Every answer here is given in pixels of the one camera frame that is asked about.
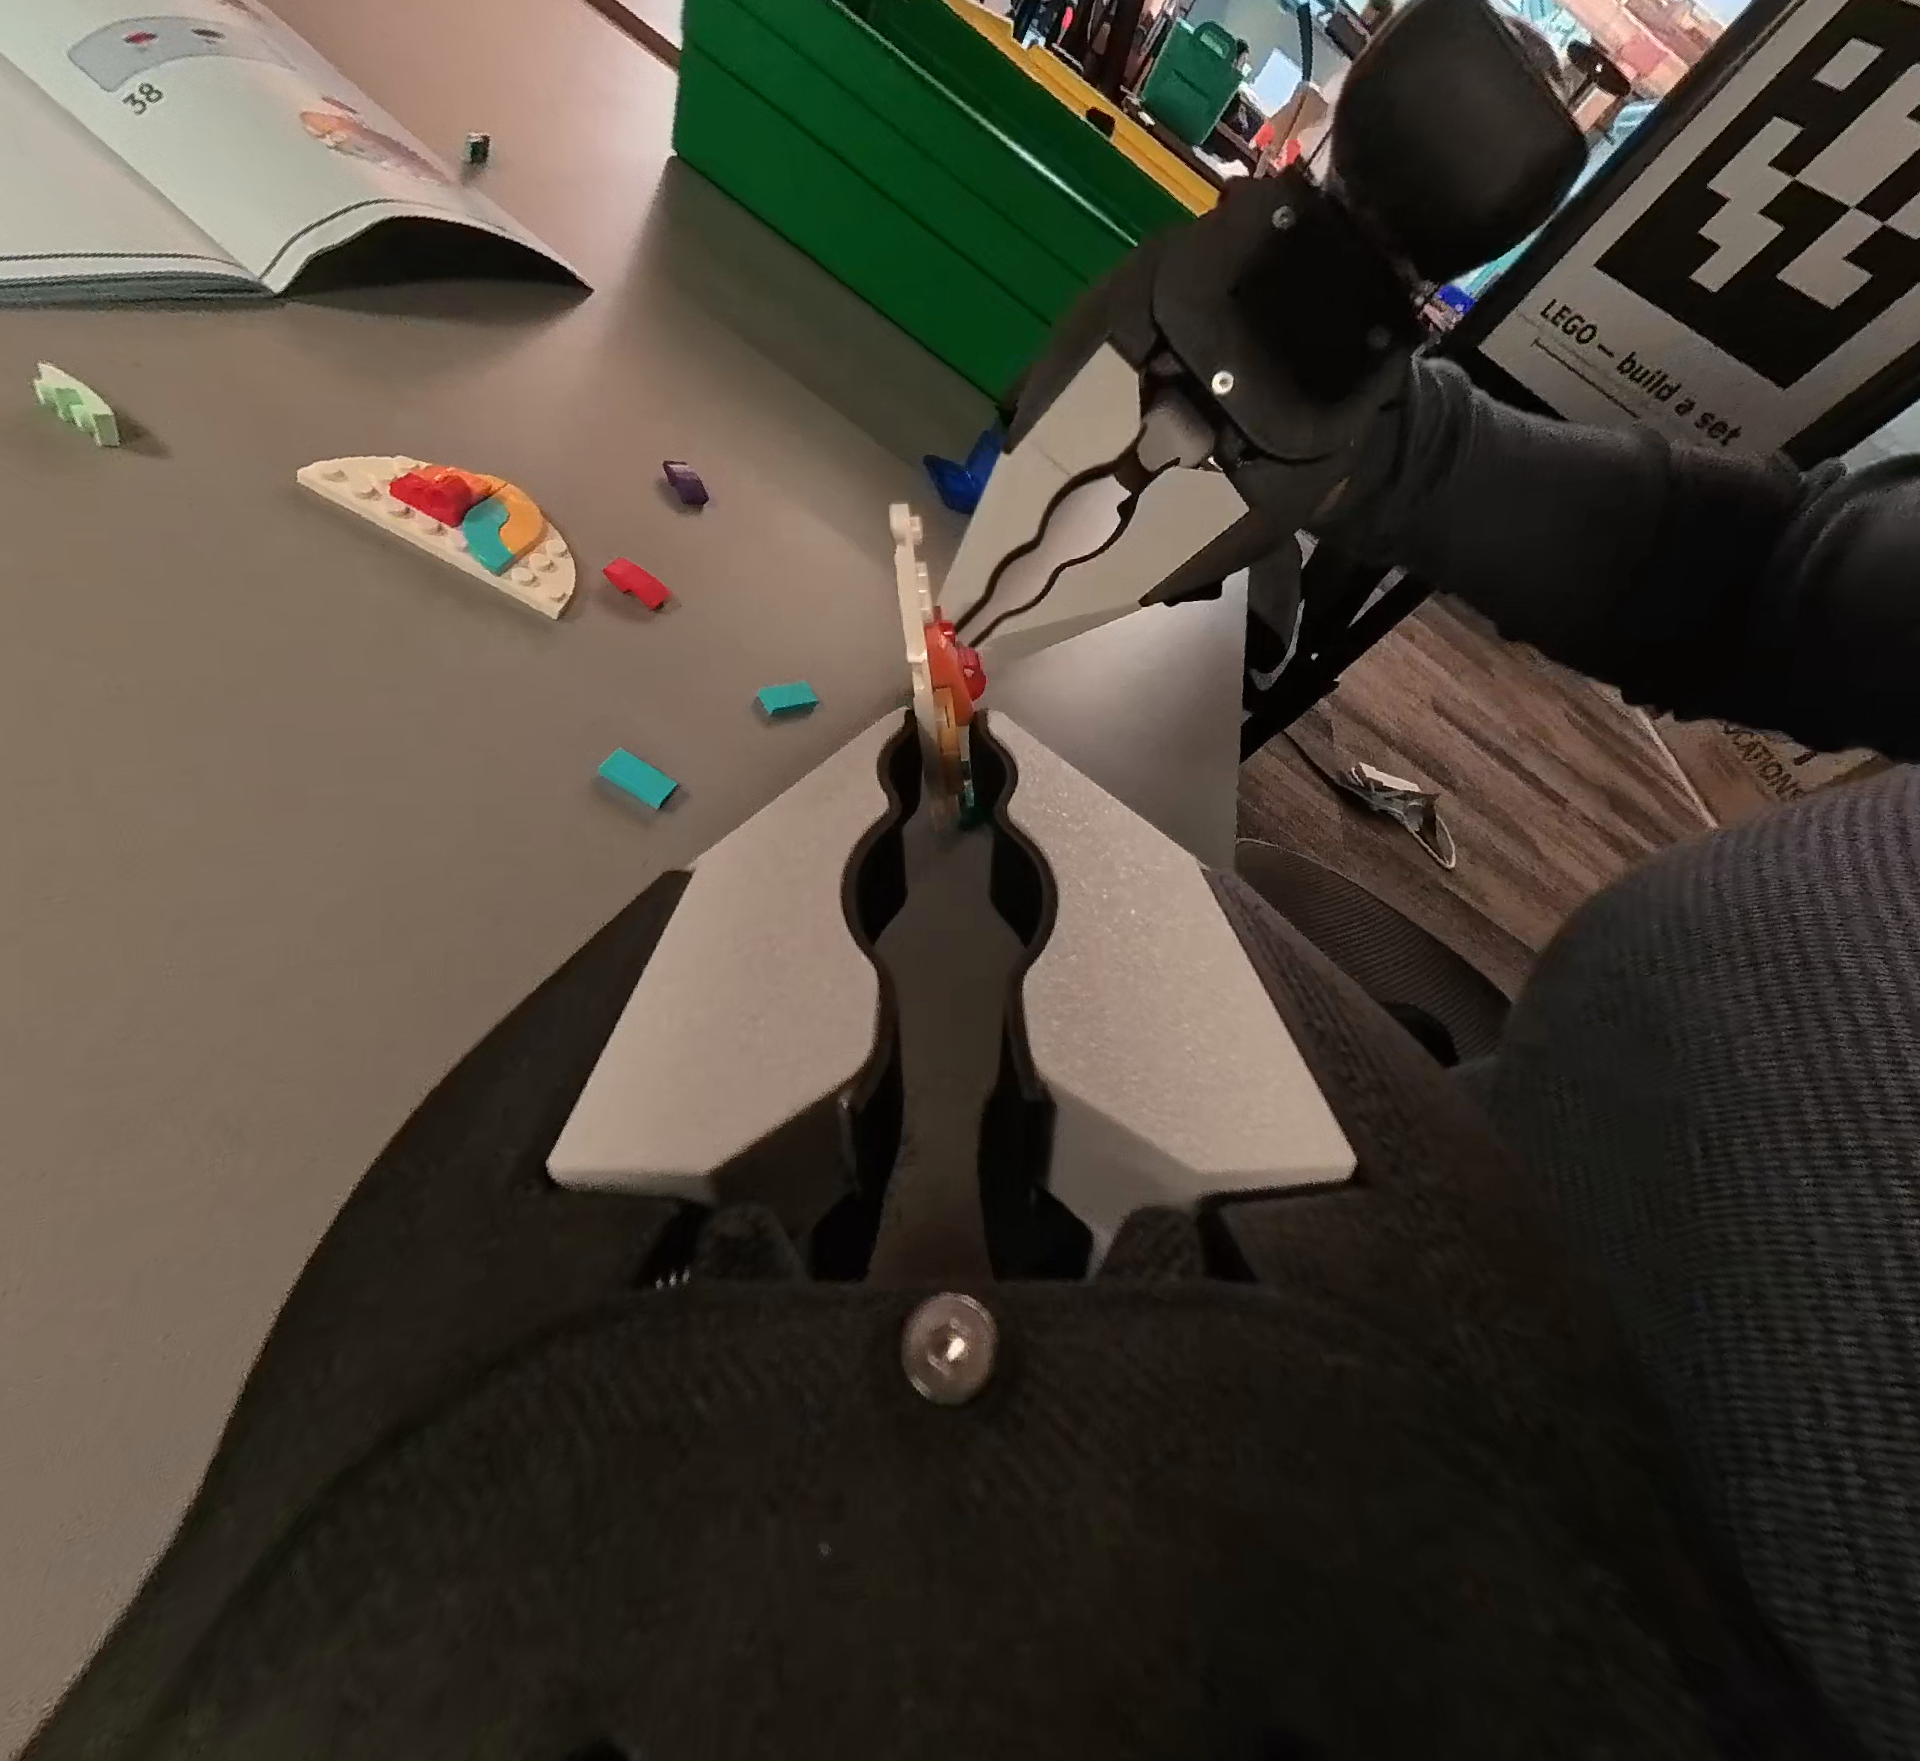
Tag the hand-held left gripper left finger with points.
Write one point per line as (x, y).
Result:
(720, 1025)

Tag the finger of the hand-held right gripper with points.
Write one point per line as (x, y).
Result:
(1171, 554)
(1049, 471)

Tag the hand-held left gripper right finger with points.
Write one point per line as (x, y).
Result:
(1185, 1025)

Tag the colourful lego plate model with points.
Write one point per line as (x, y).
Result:
(911, 605)

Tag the purple lego brick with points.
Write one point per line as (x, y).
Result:
(687, 483)

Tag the colourful half-round lego plate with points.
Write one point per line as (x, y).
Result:
(436, 531)

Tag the person's right forearm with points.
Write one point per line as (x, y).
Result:
(1620, 561)

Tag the blue lego brick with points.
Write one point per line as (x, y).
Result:
(960, 471)

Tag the teal lego brick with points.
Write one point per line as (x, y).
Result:
(787, 700)
(638, 778)

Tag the red lego brick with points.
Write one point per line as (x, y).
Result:
(636, 583)

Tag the mint green lego brick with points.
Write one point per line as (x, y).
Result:
(79, 408)

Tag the open lego instruction booklet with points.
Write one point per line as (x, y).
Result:
(195, 111)

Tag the dark chair seat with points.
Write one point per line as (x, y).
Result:
(1365, 936)

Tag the small green plastic bin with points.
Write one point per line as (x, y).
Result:
(1197, 82)

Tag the yellow plastic bin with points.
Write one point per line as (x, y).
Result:
(1110, 111)

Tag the crumpled paper scrap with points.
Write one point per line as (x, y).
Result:
(1395, 810)

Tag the black framed marker sign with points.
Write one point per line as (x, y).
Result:
(1770, 172)

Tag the cardboard box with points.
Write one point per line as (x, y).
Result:
(1770, 771)

